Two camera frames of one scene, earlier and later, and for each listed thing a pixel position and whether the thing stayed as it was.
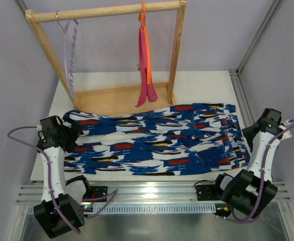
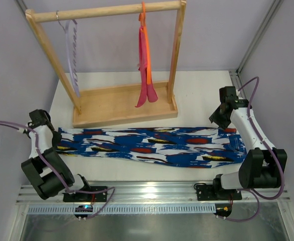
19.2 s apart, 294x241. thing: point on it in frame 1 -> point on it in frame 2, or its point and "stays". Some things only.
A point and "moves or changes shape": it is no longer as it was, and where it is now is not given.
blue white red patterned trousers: x=178 y=139 moves or changes shape
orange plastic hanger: x=142 y=20 stays
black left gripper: x=71 y=137 -> x=55 y=137
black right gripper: x=249 y=134 -> x=218 y=120
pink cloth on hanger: x=147 y=92 stays
